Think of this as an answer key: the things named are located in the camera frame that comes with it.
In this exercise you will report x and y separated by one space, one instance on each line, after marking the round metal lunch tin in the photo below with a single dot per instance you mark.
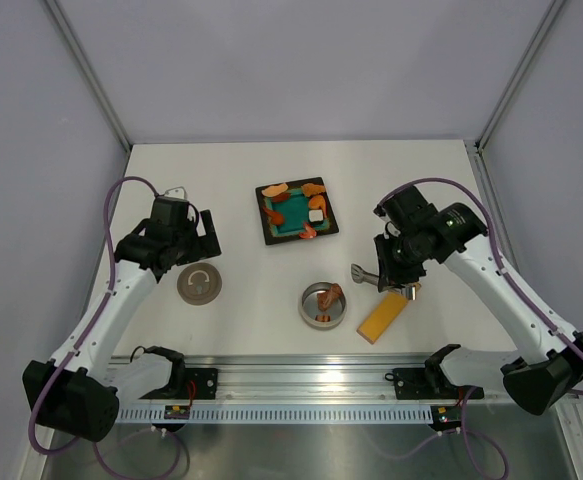
308 307

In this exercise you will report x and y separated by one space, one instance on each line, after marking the aluminium frame post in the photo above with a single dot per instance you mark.
521 70
78 55

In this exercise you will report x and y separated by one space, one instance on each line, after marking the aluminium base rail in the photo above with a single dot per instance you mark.
296 379

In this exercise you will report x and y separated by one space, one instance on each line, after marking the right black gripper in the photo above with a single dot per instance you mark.
390 275

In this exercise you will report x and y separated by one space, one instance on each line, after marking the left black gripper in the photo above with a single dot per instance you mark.
204 246

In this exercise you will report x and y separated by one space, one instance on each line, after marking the metal serving tongs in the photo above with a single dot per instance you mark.
360 276

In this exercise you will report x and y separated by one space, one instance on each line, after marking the orange flat food slice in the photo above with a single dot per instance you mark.
274 190

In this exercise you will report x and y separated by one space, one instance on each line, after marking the round grey tin lid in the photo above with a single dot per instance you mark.
199 284

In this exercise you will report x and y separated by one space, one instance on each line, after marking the large brown meat piece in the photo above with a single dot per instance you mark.
327 298

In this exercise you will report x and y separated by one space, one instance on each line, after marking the orange toy shrimp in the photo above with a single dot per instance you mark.
308 232

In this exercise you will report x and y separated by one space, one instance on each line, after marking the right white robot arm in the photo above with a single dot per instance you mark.
547 361

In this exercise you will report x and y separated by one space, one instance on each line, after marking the white tofu cube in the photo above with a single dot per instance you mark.
315 216

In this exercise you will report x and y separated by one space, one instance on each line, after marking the right aluminium frame post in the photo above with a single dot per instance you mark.
521 70

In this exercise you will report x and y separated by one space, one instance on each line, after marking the orange curled shrimp food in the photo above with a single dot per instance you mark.
317 202

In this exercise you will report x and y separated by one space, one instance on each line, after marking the black square plate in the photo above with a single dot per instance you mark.
294 206

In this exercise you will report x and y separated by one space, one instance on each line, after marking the slotted white cable duct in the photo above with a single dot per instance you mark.
277 414

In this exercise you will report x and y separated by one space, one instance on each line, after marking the left aluminium frame post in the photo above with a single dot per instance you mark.
78 55

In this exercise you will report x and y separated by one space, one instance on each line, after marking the yellow wooden block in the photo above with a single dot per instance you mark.
378 321

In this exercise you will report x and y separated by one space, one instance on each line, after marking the fried chicken piece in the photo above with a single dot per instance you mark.
312 189

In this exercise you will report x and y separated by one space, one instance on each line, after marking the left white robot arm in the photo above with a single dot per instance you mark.
72 391

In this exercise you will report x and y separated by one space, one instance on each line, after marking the red crab claw food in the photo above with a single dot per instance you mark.
274 217

